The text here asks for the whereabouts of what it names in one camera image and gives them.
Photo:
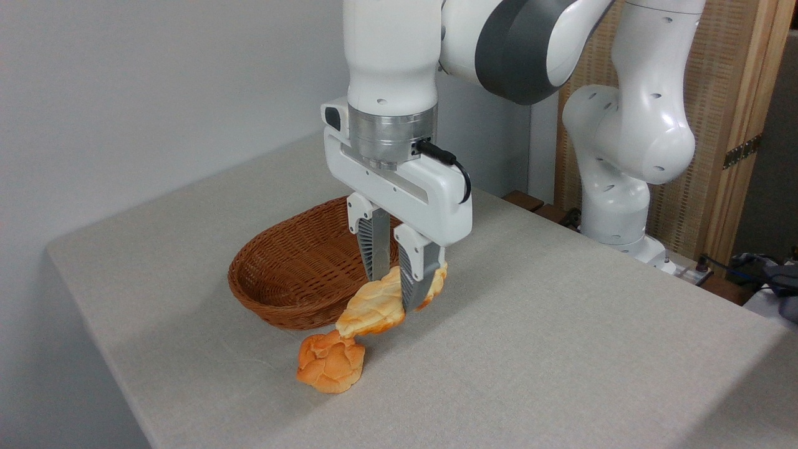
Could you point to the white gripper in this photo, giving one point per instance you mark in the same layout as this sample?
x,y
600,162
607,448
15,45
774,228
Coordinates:
x,y
436,212

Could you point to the long pale braided bread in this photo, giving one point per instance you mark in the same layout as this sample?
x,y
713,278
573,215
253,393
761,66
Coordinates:
x,y
374,312

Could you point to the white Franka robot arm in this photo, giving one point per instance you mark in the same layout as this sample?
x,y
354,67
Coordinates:
x,y
389,56

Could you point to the round orange bread roll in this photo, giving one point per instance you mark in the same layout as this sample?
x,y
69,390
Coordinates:
x,y
330,368

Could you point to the brown woven wicker basket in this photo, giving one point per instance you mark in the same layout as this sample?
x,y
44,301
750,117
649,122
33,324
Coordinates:
x,y
293,262

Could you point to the white power strip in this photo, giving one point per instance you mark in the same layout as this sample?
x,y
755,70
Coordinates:
x,y
689,273

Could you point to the dark metal screen hinge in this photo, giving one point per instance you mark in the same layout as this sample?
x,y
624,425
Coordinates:
x,y
742,151

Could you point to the wooden woven folding screen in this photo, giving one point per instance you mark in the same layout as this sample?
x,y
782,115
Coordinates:
x,y
729,75

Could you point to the blue grey bag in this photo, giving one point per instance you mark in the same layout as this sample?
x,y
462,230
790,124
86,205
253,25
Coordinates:
x,y
779,280

